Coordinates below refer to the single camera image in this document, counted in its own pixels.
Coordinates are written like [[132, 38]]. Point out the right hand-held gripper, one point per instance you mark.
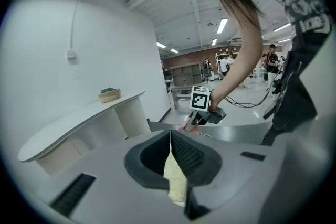
[[199, 99]]

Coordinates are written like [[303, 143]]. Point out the studded belt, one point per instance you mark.
[[315, 24]]

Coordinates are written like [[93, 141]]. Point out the black waist-mounted device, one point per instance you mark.
[[270, 110]]

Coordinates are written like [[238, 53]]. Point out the white wall socket box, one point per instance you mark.
[[71, 54]]

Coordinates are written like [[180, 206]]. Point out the white shelving rack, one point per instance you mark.
[[218, 60]]

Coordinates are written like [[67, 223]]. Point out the cream upholstered stool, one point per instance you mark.
[[176, 181]]

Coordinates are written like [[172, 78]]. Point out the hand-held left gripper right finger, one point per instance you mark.
[[193, 158]]

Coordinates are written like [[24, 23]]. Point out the ceiling strip light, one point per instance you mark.
[[222, 25], [284, 41], [282, 27], [214, 42], [174, 51], [161, 44]]

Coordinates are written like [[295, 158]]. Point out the person's right forearm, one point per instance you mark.
[[241, 60]]

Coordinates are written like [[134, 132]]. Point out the person's black trousers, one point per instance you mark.
[[291, 97]]

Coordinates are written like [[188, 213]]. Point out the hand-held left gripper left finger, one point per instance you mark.
[[149, 160]]

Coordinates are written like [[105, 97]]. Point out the grey low table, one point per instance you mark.
[[181, 90]]

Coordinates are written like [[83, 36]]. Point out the person's right hand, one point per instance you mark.
[[214, 103]]

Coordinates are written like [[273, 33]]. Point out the black computer monitor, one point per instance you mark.
[[167, 75]]

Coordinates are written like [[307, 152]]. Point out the white curved shelf table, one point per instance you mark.
[[71, 120]]

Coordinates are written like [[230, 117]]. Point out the grey open shelf cabinet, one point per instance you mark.
[[186, 74]]

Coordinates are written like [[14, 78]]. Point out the white work table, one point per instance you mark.
[[258, 74]]

